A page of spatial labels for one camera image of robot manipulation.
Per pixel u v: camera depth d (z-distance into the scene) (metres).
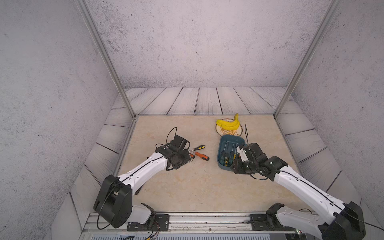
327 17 0.74
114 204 0.41
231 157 0.94
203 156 0.96
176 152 0.65
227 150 1.01
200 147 1.00
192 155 0.96
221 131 1.11
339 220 0.38
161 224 0.73
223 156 0.95
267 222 0.68
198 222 0.75
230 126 1.08
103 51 0.85
